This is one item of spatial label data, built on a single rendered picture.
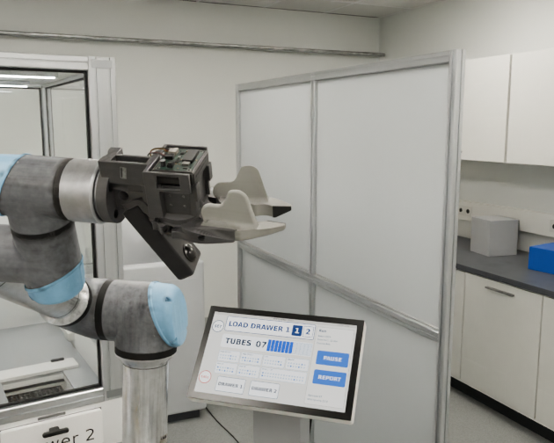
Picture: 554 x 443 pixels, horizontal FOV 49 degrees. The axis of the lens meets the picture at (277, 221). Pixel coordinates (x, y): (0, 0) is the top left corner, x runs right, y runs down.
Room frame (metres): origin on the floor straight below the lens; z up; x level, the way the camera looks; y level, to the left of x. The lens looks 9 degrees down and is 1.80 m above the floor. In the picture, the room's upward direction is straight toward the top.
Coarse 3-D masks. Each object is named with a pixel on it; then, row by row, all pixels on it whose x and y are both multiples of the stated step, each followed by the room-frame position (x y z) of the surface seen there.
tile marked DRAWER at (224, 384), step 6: (222, 378) 1.81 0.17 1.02; (228, 378) 1.80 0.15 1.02; (234, 378) 1.80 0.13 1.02; (216, 384) 1.80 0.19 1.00; (222, 384) 1.79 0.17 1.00; (228, 384) 1.79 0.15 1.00; (234, 384) 1.79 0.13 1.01; (240, 384) 1.78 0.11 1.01; (216, 390) 1.79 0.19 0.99; (222, 390) 1.78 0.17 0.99; (228, 390) 1.78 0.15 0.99; (234, 390) 1.77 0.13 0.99; (240, 390) 1.77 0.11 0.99
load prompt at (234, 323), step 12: (228, 324) 1.92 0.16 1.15; (240, 324) 1.91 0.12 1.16; (252, 324) 1.90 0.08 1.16; (264, 324) 1.89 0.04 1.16; (276, 324) 1.88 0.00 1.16; (288, 324) 1.87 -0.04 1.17; (300, 324) 1.87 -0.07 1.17; (312, 324) 1.86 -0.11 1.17; (276, 336) 1.86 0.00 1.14; (288, 336) 1.85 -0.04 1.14; (300, 336) 1.84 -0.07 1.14; (312, 336) 1.83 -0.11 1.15
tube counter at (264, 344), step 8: (256, 344) 1.86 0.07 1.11; (264, 344) 1.85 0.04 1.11; (272, 344) 1.84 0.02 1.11; (280, 344) 1.84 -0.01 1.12; (288, 344) 1.83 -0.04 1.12; (296, 344) 1.83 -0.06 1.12; (304, 344) 1.82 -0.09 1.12; (312, 344) 1.81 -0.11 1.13; (280, 352) 1.82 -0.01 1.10; (288, 352) 1.81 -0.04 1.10; (296, 352) 1.81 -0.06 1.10; (304, 352) 1.80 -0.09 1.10
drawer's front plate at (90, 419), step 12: (48, 420) 1.71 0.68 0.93; (60, 420) 1.71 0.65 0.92; (72, 420) 1.73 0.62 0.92; (84, 420) 1.75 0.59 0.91; (96, 420) 1.77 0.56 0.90; (0, 432) 1.64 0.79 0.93; (12, 432) 1.64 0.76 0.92; (24, 432) 1.66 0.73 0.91; (36, 432) 1.68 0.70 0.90; (72, 432) 1.73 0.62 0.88; (84, 432) 1.75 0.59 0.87; (96, 432) 1.77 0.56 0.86
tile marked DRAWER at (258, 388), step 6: (252, 384) 1.77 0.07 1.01; (258, 384) 1.77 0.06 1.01; (264, 384) 1.76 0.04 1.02; (270, 384) 1.76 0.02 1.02; (276, 384) 1.76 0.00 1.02; (252, 390) 1.76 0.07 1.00; (258, 390) 1.76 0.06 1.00; (264, 390) 1.75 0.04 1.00; (270, 390) 1.75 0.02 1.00; (276, 390) 1.74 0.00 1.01; (258, 396) 1.74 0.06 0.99; (264, 396) 1.74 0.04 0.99; (270, 396) 1.74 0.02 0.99; (276, 396) 1.73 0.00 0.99
